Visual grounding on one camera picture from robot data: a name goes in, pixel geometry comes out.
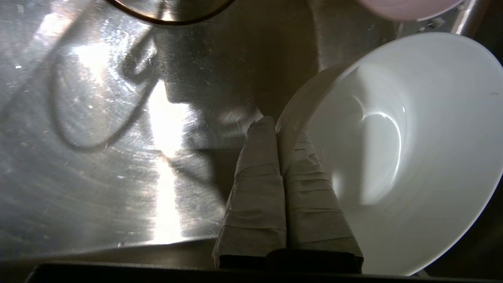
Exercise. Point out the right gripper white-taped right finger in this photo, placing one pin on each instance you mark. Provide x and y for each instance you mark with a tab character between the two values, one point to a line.
314	220

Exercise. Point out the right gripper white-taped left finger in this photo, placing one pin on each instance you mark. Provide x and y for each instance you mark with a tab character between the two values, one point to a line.
257	204

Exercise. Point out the white bowl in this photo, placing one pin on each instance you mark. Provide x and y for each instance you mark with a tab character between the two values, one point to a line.
432	149

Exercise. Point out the pink bowl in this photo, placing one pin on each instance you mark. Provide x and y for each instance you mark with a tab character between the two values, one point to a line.
408	8

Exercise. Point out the stainless steel sink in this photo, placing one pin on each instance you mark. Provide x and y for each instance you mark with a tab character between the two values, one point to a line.
78	177

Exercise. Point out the metal sink drain strainer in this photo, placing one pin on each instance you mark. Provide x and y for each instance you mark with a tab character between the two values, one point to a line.
173	10

